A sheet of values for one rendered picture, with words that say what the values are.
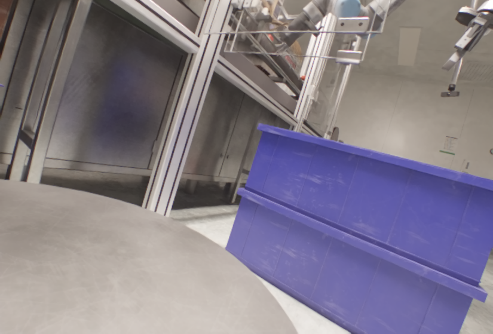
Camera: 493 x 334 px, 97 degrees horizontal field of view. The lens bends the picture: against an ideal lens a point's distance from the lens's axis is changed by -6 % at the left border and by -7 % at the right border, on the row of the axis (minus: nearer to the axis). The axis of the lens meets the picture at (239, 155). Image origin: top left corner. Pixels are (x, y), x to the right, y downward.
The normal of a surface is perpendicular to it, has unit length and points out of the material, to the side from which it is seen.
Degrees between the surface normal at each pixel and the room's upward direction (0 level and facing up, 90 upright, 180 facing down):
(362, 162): 90
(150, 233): 0
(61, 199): 0
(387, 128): 90
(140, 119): 90
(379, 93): 90
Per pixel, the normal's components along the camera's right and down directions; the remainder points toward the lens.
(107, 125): 0.79, 0.27
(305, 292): -0.53, -0.14
